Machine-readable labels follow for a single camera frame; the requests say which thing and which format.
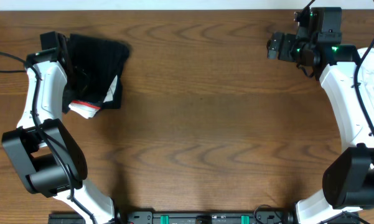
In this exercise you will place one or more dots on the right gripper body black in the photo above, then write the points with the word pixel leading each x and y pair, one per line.
pixel 290 50

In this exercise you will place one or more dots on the black pants red waistband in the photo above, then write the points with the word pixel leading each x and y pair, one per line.
pixel 95 63

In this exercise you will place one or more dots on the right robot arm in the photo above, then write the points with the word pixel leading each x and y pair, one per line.
pixel 346 74

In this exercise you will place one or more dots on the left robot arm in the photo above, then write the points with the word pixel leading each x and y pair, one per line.
pixel 46 158

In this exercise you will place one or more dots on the black folded garment under white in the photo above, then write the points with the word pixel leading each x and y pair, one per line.
pixel 116 99

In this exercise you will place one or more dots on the white folded cloth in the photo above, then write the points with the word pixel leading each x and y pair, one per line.
pixel 89 110

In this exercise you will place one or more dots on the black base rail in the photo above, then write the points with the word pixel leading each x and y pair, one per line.
pixel 262 216

